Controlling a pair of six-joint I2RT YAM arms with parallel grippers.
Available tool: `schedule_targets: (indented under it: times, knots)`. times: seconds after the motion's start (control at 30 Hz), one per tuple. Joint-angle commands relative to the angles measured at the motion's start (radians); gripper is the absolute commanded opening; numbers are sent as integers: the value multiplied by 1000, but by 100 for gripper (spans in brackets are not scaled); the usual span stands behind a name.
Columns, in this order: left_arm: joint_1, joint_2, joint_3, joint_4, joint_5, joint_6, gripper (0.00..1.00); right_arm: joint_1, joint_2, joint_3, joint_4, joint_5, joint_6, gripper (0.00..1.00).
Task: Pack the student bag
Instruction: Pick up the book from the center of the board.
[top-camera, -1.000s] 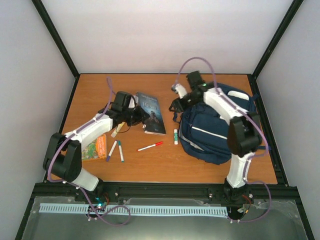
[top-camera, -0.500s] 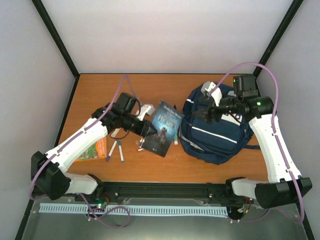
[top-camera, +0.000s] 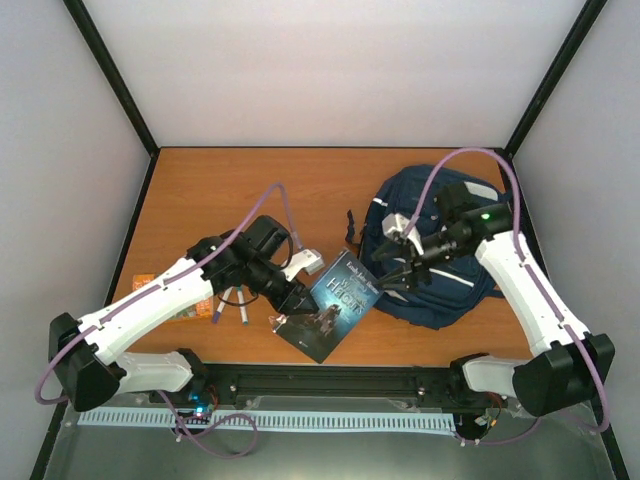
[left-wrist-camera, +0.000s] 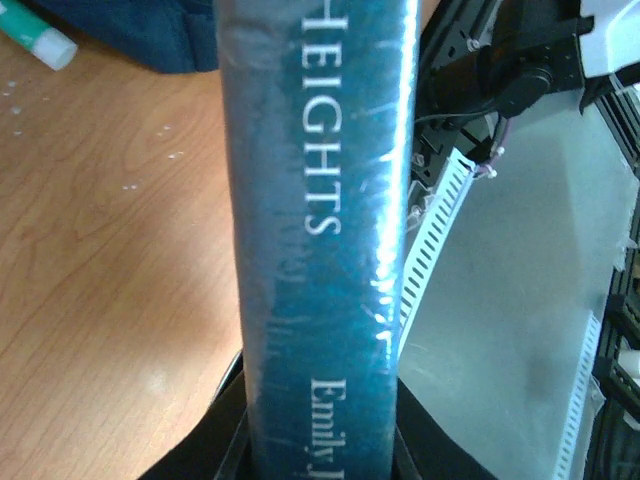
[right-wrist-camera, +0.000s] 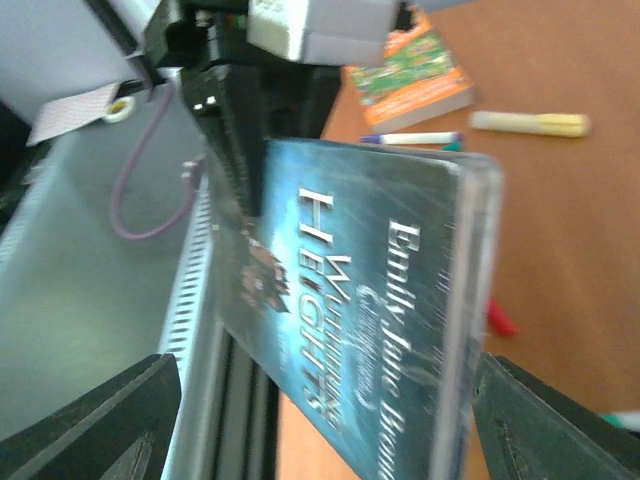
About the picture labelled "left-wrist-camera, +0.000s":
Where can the light blue slotted cable duct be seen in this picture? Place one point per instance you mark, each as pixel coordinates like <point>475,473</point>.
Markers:
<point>431,215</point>

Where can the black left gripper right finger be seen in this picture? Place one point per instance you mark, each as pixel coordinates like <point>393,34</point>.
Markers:
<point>433,453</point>

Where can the dark blue Wuthering Heights book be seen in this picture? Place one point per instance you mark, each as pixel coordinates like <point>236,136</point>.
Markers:
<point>319,108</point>

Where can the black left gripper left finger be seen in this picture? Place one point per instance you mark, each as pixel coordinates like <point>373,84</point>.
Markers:
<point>218,447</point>

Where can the navy blue student backpack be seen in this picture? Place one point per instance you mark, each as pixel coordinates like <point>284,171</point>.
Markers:
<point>167,36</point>

